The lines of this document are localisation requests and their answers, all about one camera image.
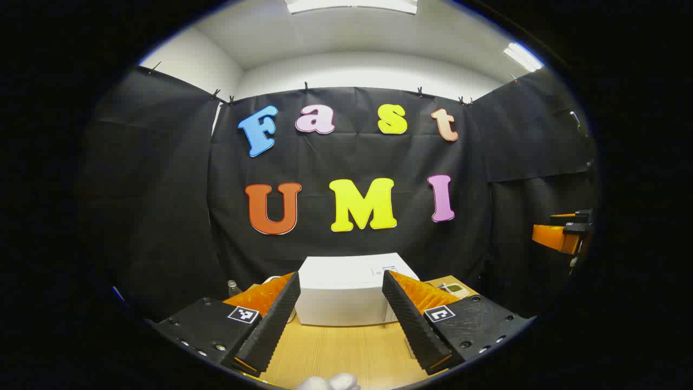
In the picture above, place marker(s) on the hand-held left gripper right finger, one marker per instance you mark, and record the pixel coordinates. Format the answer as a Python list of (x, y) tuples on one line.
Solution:
[(414, 325)]

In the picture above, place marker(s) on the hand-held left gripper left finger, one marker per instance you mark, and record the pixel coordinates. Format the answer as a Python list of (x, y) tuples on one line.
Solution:
[(270, 325)]

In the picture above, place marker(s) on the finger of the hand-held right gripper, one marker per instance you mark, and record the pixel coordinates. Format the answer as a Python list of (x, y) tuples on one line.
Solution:
[(574, 216), (555, 238)]

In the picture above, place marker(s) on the white microwave oven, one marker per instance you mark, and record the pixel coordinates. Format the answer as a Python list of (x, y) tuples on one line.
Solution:
[(341, 292)]

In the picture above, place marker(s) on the clear plastic water bottle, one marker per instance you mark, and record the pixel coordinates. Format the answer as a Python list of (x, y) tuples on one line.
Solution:
[(234, 288)]

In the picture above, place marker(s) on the white divided seasoning tray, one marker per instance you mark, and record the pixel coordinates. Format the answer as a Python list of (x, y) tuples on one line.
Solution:
[(457, 291)]

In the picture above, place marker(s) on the white lumpy object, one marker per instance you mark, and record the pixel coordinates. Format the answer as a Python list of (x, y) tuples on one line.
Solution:
[(330, 382)]

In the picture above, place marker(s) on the ceiling light panel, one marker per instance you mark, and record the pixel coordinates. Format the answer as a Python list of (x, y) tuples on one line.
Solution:
[(352, 5), (522, 57)]

